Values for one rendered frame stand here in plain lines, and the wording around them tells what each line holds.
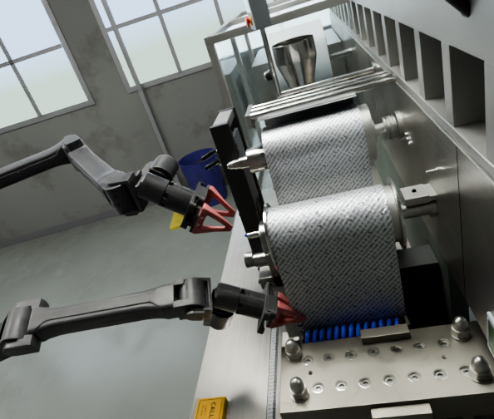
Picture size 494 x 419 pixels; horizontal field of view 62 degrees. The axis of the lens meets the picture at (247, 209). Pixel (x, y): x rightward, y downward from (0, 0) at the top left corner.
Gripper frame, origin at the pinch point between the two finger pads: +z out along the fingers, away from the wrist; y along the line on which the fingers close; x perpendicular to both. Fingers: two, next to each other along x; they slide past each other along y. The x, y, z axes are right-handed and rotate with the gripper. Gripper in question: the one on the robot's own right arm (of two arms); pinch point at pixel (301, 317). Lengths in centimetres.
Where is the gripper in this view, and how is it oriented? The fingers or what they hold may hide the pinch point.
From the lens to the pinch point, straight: 95.4
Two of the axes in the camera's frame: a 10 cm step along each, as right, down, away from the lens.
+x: 2.5, -8.3, -5.0
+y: -0.9, 4.9, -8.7
